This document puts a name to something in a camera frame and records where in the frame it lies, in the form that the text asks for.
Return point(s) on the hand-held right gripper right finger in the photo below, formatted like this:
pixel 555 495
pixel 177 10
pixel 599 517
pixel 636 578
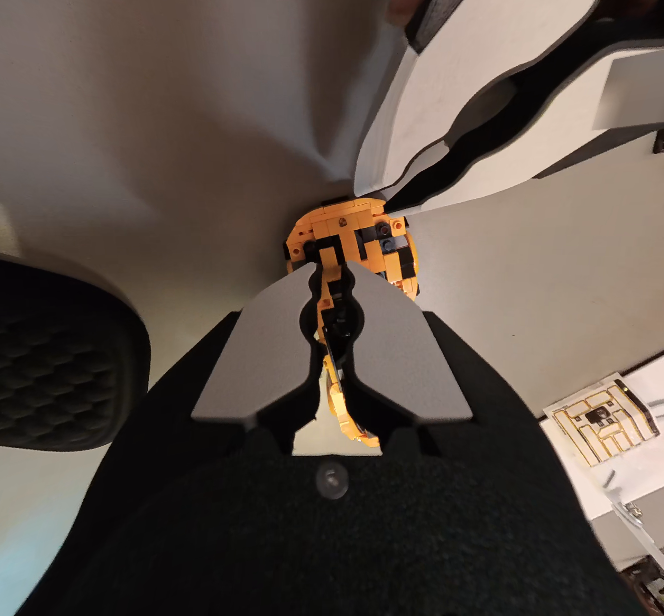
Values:
pixel 410 356

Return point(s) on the white wooden book stand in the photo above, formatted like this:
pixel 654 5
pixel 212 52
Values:
pixel 612 491

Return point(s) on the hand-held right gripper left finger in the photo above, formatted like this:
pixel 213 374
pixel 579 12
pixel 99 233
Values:
pixel 259 356

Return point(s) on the lego sticker sheet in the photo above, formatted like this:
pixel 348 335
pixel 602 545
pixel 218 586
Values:
pixel 601 419

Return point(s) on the orange lego car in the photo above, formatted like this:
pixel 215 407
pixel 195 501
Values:
pixel 332 227

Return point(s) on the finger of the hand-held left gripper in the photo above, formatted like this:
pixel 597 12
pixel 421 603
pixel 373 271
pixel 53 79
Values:
pixel 493 30
pixel 550 123

